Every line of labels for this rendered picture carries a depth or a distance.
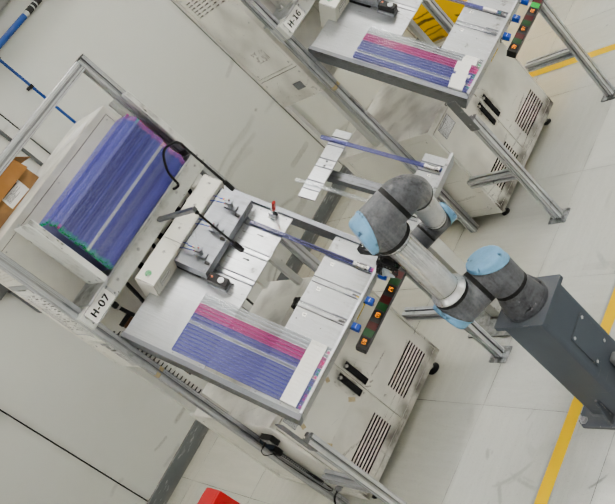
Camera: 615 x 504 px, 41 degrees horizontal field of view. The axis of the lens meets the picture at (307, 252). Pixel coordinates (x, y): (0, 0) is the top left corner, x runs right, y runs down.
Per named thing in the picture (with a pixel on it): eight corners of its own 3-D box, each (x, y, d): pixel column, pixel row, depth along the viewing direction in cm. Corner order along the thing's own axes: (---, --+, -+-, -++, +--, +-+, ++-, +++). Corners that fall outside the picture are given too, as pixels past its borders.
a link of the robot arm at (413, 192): (404, 151, 217) (439, 200, 262) (376, 181, 218) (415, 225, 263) (435, 178, 212) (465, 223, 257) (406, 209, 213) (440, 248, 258)
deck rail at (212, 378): (303, 421, 272) (302, 415, 267) (301, 426, 271) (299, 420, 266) (127, 337, 293) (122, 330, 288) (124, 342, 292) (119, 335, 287)
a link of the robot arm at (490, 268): (531, 275, 239) (504, 247, 234) (499, 308, 240) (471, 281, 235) (512, 261, 250) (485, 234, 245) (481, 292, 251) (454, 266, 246)
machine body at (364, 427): (449, 357, 350) (352, 272, 324) (380, 508, 321) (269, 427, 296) (355, 355, 403) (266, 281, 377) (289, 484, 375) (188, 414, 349)
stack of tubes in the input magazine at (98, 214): (187, 159, 302) (130, 110, 291) (111, 270, 282) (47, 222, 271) (172, 165, 313) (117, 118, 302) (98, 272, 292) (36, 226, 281)
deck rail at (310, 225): (388, 257, 299) (388, 249, 294) (386, 262, 299) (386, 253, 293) (222, 192, 320) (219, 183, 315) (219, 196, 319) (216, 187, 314)
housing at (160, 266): (228, 200, 319) (222, 180, 307) (162, 304, 299) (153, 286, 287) (211, 193, 321) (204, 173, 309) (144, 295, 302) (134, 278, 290)
